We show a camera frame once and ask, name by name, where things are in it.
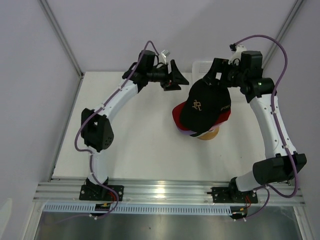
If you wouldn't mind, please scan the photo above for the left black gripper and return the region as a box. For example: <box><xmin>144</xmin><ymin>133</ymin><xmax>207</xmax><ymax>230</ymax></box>
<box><xmin>146</xmin><ymin>60</ymin><xmax>189</xmax><ymax>92</ymax></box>

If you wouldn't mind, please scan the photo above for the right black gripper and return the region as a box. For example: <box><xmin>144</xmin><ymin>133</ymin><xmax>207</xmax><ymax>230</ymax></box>
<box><xmin>203</xmin><ymin>58</ymin><xmax>247</xmax><ymax>88</ymax></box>

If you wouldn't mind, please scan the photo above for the red baseball cap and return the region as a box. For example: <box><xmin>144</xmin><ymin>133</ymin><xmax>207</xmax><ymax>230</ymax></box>
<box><xmin>172</xmin><ymin>101</ymin><xmax>231</xmax><ymax>134</ymax></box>

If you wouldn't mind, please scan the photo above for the black gold-logo cap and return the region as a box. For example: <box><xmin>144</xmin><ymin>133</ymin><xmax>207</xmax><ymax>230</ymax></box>
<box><xmin>177</xmin><ymin>79</ymin><xmax>232</xmax><ymax>133</ymax></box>

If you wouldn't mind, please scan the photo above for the purple LA baseball cap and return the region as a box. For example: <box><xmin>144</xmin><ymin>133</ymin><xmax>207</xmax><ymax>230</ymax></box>
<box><xmin>176</xmin><ymin>126</ymin><xmax>197</xmax><ymax>136</ymax></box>

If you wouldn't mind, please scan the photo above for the pink baseball cap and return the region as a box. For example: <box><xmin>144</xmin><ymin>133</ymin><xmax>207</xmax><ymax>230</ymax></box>
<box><xmin>208</xmin><ymin>125</ymin><xmax>220</xmax><ymax>132</ymax></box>

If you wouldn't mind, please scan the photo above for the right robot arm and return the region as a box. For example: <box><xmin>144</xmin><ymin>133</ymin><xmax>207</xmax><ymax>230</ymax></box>
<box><xmin>203</xmin><ymin>50</ymin><xmax>307</xmax><ymax>202</ymax></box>

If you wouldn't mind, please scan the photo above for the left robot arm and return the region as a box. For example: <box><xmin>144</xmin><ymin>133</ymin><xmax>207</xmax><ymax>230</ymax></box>
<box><xmin>80</xmin><ymin>50</ymin><xmax>189</xmax><ymax>201</ymax></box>

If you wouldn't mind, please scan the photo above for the white plastic basket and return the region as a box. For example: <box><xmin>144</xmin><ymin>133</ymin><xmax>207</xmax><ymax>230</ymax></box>
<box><xmin>191</xmin><ymin>60</ymin><xmax>246</xmax><ymax>102</ymax></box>

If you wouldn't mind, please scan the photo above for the wooden hat stand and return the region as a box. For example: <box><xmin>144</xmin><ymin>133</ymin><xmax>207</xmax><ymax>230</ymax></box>
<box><xmin>197</xmin><ymin>129</ymin><xmax>220</xmax><ymax>141</ymax></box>

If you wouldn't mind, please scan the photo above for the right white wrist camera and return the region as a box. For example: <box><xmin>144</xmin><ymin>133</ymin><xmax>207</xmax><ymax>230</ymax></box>
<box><xmin>228</xmin><ymin>43</ymin><xmax>247</xmax><ymax>65</ymax></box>

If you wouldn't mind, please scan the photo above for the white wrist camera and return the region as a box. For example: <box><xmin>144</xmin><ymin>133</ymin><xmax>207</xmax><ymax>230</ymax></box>
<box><xmin>159</xmin><ymin>49</ymin><xmax>170</xmax><ymax>65</ymax></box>
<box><xmin>228</xmin><ymin>43</ymin><xmax>247</xmax><ymax>65</ymax></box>

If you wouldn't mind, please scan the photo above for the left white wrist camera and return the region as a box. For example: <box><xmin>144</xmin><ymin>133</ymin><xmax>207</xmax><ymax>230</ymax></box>
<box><xmin>159</xmin><ymin>49</ymin><xmax>170</xmax><ymax>65</ymax></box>

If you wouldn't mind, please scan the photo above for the right aluminium corner post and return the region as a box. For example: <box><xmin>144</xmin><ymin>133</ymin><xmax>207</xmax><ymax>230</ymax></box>
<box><xmin>262</xmin><ymin>0</ymin><xmax>306</xmax><ymax>70</ymax></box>

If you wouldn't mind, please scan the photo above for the aluminium corner post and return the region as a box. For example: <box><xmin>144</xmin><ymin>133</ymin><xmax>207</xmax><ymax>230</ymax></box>
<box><xmin>262</xmin><ymin>0</ymin><xmax>306</xmax><ymax>70</ymax></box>
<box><xmin>37</xmin><ymin>0</ymin><xmax>84</xmax><ymax>79</ymax></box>

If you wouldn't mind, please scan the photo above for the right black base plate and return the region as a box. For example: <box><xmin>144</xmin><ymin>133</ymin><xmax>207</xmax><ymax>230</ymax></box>
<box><xmin>207</xmin><ymin>187</ymin><xmax>258</xmax><ymax>204</ymax></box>

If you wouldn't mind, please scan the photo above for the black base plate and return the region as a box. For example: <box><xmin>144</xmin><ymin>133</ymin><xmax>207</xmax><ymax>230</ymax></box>
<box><xmin>207</xmin><ymin>187</ymin><xmax>258</xmax><ymax>204</ymax></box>
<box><xmin>79</xmin><ymin>184</ymin><xmax>125</xmax><ymax>202</ymax></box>

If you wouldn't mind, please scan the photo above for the white slotted cable duct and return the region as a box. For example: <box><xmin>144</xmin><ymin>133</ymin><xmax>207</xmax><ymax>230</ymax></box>
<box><xmin>43</xmin><ymin>203</ymin><xmax>246</xmax><ymax>216</ymax></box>

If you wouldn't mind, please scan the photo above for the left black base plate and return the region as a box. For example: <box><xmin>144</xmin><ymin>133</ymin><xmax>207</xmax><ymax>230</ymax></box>
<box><xmin>79</xmin><ymin>184</ymin><xmax>125</xmax><ymax>202</ymax></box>

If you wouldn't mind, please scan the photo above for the left aluminium corner post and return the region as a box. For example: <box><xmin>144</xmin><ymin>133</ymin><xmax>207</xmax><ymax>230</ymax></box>
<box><xmin>37</xmin><ymin>0</ymin><xmax>84</xmax><ymax>79</ymax></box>

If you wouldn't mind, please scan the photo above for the aluminium mounting rail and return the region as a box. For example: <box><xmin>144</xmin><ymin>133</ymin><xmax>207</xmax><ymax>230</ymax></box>
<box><xmin>32</xmin><ymin>176</ymin><xmax>306</xmax><ymax>207</ymax></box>

